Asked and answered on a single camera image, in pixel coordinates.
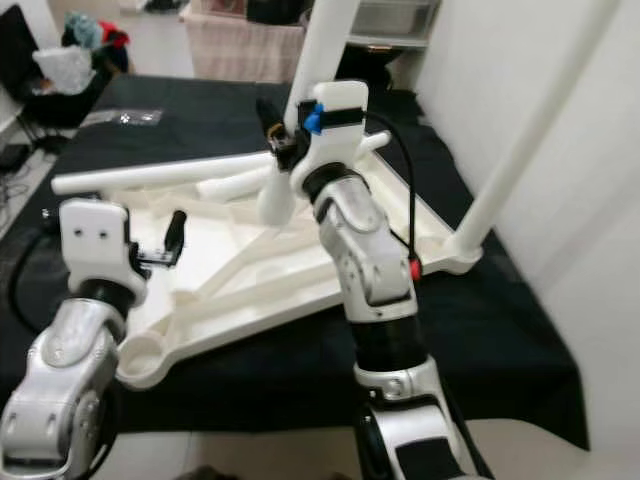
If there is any beige cloth covered bench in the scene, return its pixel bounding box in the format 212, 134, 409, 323
182, 8, 306, 86

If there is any clear plastic hardware bag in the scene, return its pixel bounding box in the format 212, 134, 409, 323
88, 108, 164, 128

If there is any large black bowl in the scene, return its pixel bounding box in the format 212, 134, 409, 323
345, 35, 406, 93

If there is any clear plastic storage box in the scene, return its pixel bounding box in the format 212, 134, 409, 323
345, 0, 443, 38

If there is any black power adapter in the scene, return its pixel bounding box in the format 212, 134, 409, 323
5, 143, 41, 173

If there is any red cloth item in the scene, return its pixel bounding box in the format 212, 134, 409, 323
102, 22, 133, 51

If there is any crumpled clear plastic bag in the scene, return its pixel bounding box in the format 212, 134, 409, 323
35, 45, 96, 96

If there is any teal cloth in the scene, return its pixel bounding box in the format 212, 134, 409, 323
63, 10, 103, 51

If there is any black tablecloth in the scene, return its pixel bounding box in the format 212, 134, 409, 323
0, 75, 591, 451

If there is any blue cable clip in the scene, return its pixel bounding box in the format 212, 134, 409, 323
304, 104, 329, 135

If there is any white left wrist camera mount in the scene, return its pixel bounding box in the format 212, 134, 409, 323
59, 198, 133, 291

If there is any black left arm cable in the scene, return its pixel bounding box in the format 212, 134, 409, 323
10, 205, 66, 336

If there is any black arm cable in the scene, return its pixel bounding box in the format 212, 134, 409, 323
325, 110, 421, 256
10, 205, 66, 336

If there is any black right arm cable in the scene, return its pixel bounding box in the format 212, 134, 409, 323
325, 110, 421, 256

